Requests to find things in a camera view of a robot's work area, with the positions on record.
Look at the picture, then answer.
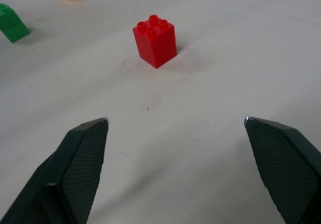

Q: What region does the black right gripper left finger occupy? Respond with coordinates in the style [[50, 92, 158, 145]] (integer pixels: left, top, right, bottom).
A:
[[0, 117, 109, 224]]

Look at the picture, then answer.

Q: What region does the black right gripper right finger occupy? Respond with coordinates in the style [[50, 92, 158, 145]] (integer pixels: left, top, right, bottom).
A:
[[243, 116, 321, 224]]

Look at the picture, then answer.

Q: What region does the red toy building block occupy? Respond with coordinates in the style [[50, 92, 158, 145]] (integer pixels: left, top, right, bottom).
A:
[[132, 14, 178, 70]]

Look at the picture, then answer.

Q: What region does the green toy building block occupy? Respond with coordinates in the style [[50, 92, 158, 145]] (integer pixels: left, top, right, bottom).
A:
[[0, 3, 32, 44]]

